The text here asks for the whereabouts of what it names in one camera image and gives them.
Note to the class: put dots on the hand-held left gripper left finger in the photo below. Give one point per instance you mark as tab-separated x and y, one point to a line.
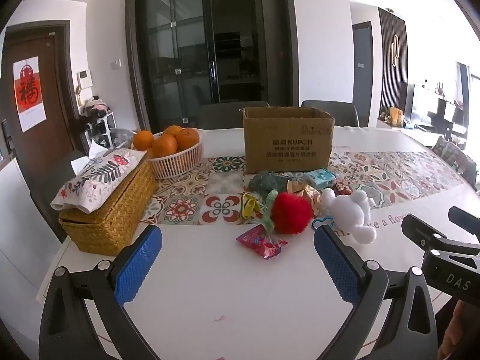
138	264

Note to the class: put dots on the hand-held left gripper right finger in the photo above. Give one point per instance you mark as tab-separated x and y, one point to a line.
337	266

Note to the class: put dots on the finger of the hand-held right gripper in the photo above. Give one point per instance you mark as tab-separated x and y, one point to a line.
465	219
420	230

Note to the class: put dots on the white plush bear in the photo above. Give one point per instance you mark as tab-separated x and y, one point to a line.
348	213

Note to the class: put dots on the red fluffy plush ball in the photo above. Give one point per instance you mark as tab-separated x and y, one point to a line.
291	213

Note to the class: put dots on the light blue tissue pack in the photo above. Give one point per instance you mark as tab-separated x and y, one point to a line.
318	179

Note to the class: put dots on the green knitted cloth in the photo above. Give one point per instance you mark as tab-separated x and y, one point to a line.
264	182

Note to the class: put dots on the brown cardboard box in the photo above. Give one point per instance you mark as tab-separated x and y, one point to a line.
288	146

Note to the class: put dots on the woven straw tissue box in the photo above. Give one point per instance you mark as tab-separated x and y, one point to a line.
112	213

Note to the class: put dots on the dark grey chair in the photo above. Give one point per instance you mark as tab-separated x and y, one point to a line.
232	114
330	110
452	157

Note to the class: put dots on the patterned tile tablecloth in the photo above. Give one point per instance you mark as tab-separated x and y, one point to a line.
180	207

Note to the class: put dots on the small dark red figure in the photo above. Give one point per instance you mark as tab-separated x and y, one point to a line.
342	188

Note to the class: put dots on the red snack packet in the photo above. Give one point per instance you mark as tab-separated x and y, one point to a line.
262	242

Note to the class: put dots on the gold pink foil wrapper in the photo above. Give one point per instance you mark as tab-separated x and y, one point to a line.
305	193

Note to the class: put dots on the light green cloth strip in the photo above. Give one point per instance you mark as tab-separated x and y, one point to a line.
270	210

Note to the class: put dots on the floral cloth cover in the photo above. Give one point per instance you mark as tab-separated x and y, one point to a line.
101	174

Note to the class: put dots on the yellow clip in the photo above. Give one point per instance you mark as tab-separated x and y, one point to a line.
250	205

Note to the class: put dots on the white slatted basket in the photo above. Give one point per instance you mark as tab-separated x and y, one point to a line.
176	165

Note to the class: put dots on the yellow bag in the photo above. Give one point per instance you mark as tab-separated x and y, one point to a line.
396	115

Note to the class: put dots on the white tissue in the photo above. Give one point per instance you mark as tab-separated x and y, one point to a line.
95	150

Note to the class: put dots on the orange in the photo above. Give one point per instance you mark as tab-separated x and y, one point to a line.
164	145
172	130
143	139
187	138

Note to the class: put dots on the white cube shoe rack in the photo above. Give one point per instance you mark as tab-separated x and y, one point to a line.
101	129

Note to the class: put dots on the pile of clothes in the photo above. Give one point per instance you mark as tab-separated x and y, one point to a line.
93	107

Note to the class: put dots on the dark slatted wardrobe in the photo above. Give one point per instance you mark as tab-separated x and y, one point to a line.
393	63

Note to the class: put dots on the brown entry door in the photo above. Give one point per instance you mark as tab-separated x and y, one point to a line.
48	93

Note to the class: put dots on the red and white door poster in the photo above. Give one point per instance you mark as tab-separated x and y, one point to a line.
30	93

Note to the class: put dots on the dark glass sliding door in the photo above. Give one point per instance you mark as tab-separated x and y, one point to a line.
210	45

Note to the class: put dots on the white wall intercom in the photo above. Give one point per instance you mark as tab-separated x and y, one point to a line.
84	80

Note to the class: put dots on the white light switch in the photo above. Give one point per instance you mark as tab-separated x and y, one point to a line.
116	64

